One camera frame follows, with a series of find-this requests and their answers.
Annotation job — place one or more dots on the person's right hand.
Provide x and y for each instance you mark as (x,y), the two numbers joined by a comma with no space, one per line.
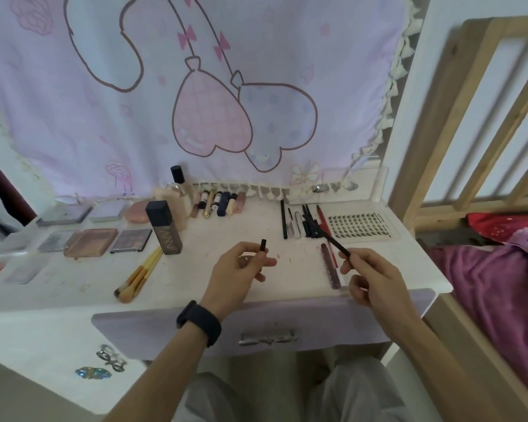
(378,290)

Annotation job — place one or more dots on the person's left hand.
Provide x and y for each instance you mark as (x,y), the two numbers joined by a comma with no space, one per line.
(233,281)

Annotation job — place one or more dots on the black pencil cap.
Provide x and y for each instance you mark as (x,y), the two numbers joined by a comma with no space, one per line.
(263,245)

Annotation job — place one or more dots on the brown pencil white cap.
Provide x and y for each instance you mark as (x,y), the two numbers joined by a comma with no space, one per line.
(331,270)

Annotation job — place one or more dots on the false eyelash tray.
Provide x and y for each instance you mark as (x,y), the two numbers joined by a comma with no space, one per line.
(365,226)

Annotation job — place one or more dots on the beige tube black cap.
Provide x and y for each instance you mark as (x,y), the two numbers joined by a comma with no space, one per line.
(232,205)

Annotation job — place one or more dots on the navy cosmetic tube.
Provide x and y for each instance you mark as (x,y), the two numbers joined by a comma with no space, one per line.
(223,204)

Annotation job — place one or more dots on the long black makeup pencil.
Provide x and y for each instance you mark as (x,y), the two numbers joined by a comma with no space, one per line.
(284,219)

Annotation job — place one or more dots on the dark square foundation bottle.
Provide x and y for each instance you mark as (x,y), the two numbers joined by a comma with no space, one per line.
(165,232)

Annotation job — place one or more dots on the pink concealer tube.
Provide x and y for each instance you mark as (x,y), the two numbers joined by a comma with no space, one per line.
(196,204)

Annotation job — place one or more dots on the small pale tube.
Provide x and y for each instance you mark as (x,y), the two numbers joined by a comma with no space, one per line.
(203,199)

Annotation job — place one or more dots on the peach pump bottle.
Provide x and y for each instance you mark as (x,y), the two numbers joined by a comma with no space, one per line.
(178,206)

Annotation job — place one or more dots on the short black makeup pencil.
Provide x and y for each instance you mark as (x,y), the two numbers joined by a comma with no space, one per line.
(306,221)

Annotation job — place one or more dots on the red makeup pencil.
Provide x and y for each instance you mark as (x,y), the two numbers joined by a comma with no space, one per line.
(321,215)

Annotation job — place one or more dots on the purple drawer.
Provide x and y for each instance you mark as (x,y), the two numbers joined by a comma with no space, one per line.
(136,334)

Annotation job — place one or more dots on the pink rounded compact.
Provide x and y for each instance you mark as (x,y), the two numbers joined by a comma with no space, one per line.
(137,213)

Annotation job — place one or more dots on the foundation bottle black cap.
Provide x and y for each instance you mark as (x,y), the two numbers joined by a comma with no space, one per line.
(177,173)

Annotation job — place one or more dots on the small grey square palette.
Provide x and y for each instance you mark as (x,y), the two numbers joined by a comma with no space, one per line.
(108,212)

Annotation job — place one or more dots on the silver square palette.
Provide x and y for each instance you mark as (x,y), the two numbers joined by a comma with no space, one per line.
(57,241)

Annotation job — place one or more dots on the clear square palette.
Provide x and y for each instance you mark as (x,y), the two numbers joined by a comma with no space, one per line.
(26,271)

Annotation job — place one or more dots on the person's right forearm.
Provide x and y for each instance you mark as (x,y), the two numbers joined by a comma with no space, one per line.
(457,369)

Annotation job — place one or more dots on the person's left forearm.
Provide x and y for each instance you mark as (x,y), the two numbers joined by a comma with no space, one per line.
(158,377)

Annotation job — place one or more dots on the white dressing table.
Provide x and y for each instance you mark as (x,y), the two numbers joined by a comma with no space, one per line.
(92,285)

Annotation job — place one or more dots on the black smartwatch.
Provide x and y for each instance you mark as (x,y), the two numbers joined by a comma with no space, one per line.
(200,323)

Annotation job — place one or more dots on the silver oval metal fitting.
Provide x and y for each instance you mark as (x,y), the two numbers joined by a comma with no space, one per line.
(319,188)
(350,186)

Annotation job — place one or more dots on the purple bed sheet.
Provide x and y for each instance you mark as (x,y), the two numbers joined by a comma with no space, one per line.
(493,294)

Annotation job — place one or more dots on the red floral pillow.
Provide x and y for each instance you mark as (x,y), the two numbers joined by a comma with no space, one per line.
(493,226)

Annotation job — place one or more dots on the blue shiny cabinet sticker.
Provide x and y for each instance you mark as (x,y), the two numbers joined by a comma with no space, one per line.
(92,373)

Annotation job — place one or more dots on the pink cartoon cloth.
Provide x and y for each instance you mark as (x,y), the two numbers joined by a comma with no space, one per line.
(70,127)

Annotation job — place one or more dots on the dark red wooden door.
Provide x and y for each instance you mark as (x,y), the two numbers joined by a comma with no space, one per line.
(4,188)

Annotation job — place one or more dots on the wooden bed frame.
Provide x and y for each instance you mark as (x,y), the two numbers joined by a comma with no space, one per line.
(440,127)

